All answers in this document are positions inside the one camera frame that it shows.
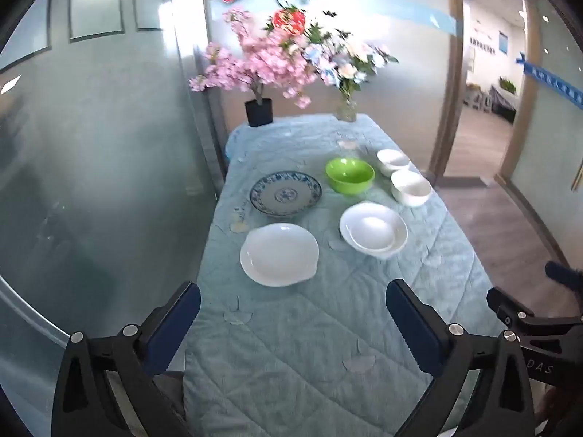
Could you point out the pink blossom potted plant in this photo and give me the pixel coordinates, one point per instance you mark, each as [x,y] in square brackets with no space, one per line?
[271,57]

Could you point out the white ceramic bowl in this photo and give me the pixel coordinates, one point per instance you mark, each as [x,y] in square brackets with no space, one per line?
[410,188]
[392,160]

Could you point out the white plate with handles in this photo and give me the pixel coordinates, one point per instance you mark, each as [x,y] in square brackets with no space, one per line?
[279,255]

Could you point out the blue patterned plate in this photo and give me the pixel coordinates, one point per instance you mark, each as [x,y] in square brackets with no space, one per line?
[285,194]

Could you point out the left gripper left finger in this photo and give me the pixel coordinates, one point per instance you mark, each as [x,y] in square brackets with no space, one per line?
[104,381]

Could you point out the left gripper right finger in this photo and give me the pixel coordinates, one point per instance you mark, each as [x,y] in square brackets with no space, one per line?
[501,403]

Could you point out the green plastic bowl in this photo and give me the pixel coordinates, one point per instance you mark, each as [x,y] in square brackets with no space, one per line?
[349,176]

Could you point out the gold door handle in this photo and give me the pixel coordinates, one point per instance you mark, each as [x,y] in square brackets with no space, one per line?
[578,178]

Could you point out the light blue quilted tablecloth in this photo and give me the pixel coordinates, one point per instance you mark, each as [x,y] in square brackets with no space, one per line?
[322,357]

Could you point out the glass vase flower bouquet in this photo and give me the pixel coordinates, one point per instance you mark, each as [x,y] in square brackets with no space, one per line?
[340,59]

